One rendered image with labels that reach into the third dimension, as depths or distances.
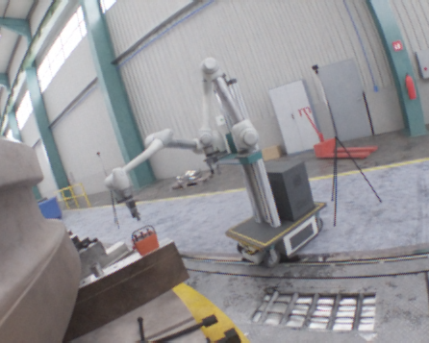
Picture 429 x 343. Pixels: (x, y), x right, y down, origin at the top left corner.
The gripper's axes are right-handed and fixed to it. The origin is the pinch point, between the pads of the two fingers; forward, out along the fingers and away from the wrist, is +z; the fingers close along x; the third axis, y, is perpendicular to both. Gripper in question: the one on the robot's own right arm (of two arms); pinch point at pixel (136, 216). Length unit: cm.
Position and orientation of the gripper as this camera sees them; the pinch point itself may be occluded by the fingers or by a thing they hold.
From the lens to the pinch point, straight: 190.3
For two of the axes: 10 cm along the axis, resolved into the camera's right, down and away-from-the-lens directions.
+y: 7.8, -3.6, 5.1
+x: -5.4, 0.3, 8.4
